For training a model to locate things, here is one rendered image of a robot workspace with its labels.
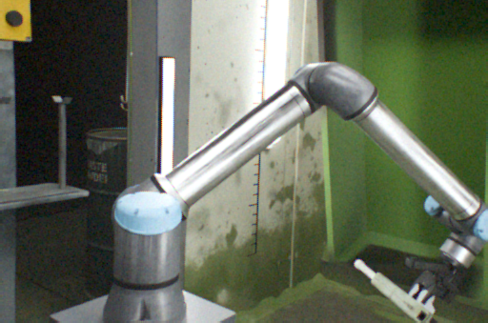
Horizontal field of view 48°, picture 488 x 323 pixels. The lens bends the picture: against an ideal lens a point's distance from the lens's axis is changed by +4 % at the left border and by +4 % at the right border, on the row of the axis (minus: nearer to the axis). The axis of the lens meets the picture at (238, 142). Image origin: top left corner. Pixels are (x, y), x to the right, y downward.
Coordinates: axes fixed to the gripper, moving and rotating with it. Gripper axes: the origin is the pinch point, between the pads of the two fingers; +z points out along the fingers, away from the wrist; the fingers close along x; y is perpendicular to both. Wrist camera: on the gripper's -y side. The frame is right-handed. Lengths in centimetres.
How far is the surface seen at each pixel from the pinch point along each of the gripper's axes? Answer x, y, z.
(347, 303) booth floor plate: 113, 42, 21
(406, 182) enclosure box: 59, 4, -40
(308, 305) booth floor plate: 111, 25, 33
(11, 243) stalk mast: 43, -109, 66
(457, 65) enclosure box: 36, -19, -82
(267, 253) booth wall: 109, -9, 25
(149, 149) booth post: 59, -91, 13
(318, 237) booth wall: 142, 20, 3
